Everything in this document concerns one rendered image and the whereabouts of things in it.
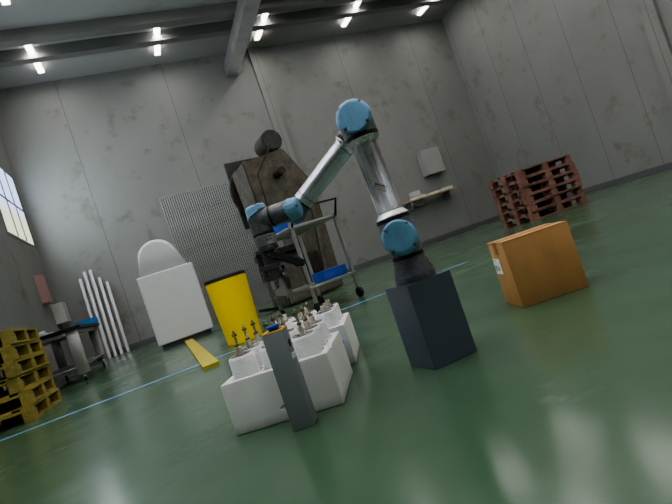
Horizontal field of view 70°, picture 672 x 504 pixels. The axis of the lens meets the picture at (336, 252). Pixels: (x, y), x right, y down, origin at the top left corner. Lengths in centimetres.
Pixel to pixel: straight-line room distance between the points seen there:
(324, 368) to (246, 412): 31
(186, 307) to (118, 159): 581
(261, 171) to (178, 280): 207
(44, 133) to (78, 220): 211
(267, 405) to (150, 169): 1108
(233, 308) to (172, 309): 313
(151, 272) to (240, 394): 612
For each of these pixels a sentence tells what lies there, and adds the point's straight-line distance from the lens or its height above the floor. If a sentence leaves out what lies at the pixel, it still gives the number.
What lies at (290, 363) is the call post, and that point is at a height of 20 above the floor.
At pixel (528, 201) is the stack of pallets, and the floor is 33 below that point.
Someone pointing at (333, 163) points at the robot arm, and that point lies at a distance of 177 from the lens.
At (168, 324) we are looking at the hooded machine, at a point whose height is 34.
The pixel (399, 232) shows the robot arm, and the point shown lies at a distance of 156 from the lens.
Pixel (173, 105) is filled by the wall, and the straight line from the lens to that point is 1311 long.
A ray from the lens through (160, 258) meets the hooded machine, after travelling 778.
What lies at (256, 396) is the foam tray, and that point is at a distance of 173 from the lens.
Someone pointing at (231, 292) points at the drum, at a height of 48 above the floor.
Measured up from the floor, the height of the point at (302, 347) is 22.
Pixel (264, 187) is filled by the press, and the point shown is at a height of 183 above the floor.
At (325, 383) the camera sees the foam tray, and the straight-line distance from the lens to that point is 167.
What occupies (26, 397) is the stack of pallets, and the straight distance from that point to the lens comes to 496.
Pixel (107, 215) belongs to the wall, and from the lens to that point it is 1235.
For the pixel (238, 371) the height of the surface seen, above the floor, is 20.
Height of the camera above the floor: 47
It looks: 1 degrees up
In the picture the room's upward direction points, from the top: 19 degrees counter-clockwise
